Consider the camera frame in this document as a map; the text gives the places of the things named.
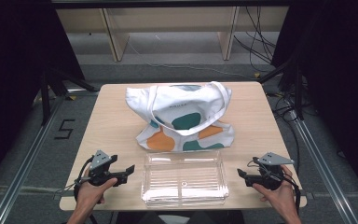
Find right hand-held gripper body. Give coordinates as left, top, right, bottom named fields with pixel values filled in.
left=251, top=151, right=295, bottom=191

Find black metal stand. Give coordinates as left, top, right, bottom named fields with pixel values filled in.
left=39, top=65, right=100, bottom=126
left=257, top=57, right=306, bottom=121

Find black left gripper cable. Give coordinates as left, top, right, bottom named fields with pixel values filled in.
left=73, top=156, right=99, bottom=224

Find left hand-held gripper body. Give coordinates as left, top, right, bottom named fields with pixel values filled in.
left=88, top=149, right=119, bottom=188

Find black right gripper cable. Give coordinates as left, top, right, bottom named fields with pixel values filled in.
left=248, top=158, right=302, bottom=217

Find white patterned tote bag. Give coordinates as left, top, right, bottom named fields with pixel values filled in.
left=125, top=80, right=236, bottom=153

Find black floor cables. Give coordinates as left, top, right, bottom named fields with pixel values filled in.
left=265, top=88, right=303, bottom=172

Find black hanging cables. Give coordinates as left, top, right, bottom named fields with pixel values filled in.
left=232, top=6, right=278, bottom=73

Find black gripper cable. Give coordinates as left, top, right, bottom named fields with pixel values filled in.
left=73, top=156, right=99, bottom=224
left=248, top=158, right=302, bottom=217

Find black curtain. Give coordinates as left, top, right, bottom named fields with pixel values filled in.
left=0, top=0, right=87, bottom=195
left=269, top=0, right=358, bottom=208

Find thin grey cable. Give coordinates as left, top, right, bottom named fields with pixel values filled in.
left=53, top=181, right=83, bottom=200

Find person's left hand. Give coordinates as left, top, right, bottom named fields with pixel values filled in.
left=75, top=167, right=118, bottom=216

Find thin white floor cable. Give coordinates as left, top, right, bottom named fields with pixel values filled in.
left=125, top=33, right=257, bottom=79

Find person's right hand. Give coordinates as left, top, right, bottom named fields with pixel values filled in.
left=252, top=164, right=296, bottom=217

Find aluminium floor rail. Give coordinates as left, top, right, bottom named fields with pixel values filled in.
left=0, top=92, right=68, bottom=224
left=287, top=99, right=358, bottom=224

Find clear plastic tray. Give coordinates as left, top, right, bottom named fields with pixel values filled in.
left=140, top=150, right=230, bottom=208

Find person's dark clothing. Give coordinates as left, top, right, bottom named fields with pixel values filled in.
left=115, top=210, right=246, bottom=224

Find light wooden desk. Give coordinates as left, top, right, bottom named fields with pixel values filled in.
left=55, top=6, right=290, bottom=63

